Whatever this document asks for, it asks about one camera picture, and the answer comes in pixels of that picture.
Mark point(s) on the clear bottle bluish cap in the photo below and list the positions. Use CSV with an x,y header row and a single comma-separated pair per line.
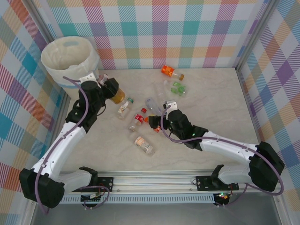
x,y
151,104

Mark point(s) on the red label amber bottle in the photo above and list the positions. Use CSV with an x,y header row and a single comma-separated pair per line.
x,y
119,96

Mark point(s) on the red cap red label bottle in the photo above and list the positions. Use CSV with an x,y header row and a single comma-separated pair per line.
x,y
138,117

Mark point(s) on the green cap plastic bottle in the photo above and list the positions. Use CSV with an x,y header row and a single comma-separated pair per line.
x,y
123,109

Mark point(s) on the crushed green label bottle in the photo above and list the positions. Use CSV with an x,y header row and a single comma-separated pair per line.
x,y
180,88

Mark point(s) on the orange label bottle brown cap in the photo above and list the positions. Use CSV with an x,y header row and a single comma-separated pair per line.
x,y
167,70

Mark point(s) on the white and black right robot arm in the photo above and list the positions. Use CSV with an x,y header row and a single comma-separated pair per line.
x,y
225,145

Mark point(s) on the white trash bin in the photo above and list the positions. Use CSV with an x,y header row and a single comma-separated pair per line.
x,y
70,54

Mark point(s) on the clear bottle orange white label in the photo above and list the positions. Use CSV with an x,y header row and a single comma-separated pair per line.
x,y
141,141

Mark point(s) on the small electronics board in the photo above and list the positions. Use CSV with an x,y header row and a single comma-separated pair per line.
x,y
222,196
92,198

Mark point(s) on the grey metal base panel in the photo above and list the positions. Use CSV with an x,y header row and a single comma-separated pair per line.
x,y
152,214

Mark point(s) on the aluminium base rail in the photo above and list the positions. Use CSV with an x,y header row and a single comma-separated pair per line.
x,y
152,180

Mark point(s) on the aluminium frame post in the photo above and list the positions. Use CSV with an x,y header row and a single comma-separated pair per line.
x,y
43,21
256,35

